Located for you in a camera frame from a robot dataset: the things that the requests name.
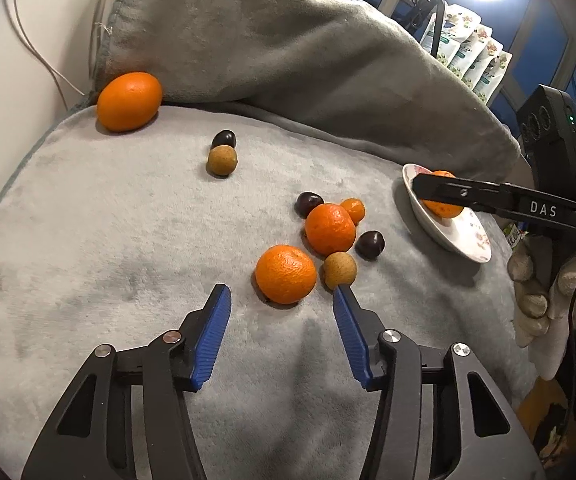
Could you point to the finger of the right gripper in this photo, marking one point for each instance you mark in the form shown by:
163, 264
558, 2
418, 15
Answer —
476, 195

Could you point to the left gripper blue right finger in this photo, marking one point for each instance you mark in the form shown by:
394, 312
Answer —
475, 433

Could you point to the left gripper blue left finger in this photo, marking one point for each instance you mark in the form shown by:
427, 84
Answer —
89, 433

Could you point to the large rough orange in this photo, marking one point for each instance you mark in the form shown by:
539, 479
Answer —
441, 210

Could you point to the dark plum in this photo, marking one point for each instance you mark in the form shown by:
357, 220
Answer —
224, 137
306, 202
370, 245

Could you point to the small kumquat orange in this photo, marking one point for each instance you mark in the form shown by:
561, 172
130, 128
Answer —
355, 208

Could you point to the mandarin orange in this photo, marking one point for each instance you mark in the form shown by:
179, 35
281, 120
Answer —
285, 275
329, 228

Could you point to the brown kiwi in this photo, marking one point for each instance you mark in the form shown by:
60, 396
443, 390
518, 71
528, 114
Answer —
222, 161
340, 268

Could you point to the large smooth orange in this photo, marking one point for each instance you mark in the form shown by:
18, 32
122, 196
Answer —
129, 102

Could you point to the right white gloved hand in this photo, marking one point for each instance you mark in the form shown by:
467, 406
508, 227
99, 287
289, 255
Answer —
544, 313

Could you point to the floral white plate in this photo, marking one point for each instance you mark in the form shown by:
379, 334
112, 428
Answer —
465, 234

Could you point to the refill pouch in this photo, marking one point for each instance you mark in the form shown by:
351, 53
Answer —
458, 24
480, 63
492, 76
469, 50

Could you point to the grey fleece blanket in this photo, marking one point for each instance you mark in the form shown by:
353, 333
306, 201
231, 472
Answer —
113, 238

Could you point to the black tracking camera box right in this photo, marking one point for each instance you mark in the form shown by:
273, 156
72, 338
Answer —
547, 122

